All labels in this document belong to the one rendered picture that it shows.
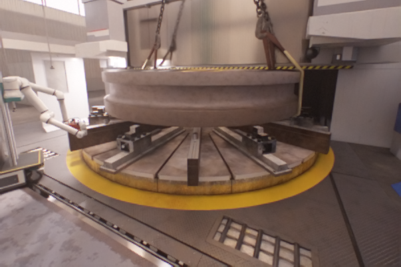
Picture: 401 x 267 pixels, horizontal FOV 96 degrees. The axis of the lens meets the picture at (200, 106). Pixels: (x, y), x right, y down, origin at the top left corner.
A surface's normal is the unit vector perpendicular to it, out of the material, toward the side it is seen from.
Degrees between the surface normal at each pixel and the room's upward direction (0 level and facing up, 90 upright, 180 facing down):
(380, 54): 90
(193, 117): 90
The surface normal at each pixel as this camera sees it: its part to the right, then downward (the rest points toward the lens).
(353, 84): -0.45, 0.17
